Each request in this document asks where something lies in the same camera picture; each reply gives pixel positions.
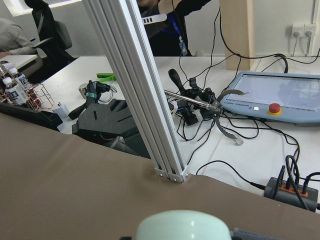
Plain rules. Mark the black usb hub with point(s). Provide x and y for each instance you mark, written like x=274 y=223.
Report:
x=288 y=195

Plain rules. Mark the long reacher grabber tool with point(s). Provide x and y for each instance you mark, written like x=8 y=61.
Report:
x=195 y=104

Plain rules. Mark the blue teach pendant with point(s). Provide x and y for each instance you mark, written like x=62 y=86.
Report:
x=276 y=97

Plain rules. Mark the green plastic cup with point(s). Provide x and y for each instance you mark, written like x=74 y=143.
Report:
x=182 y=225

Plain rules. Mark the water bottle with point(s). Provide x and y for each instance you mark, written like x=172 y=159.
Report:
x=21 y=79
x=14 y=91

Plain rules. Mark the aluminium frame post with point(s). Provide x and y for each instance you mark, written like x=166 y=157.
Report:
x=120 y=31

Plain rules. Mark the seated person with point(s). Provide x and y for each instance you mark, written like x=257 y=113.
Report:
x=169 y=38

